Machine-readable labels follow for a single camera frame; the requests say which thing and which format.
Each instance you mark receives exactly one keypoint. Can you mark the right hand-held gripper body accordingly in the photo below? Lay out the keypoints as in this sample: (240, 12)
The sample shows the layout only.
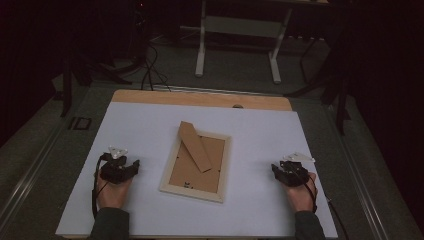
(295, 175)

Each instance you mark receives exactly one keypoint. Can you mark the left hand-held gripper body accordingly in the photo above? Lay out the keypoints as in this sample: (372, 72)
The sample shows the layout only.
(115, 171)

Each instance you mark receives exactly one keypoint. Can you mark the wooden picture frame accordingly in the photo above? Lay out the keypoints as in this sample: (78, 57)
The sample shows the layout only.
(196, 170)

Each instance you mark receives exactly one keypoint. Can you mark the person's right hand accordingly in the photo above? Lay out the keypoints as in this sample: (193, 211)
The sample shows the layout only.
(301, 196)

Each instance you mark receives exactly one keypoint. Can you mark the person's left hand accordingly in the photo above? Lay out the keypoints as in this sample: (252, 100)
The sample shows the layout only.
(113, 195)

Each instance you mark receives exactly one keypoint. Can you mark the black floor socket plate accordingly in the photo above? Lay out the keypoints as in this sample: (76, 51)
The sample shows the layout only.
(80, 123)

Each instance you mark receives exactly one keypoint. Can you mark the black metal stand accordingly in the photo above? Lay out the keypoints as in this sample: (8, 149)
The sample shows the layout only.
(340, 100)
(68, 83)

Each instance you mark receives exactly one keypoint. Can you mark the metal floor rail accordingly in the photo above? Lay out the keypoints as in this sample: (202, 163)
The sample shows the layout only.
(26, 186)
(363, 186)
(213, 90)

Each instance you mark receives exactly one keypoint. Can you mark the white metal table frame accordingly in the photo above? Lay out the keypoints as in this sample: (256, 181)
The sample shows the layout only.
(240, 26)

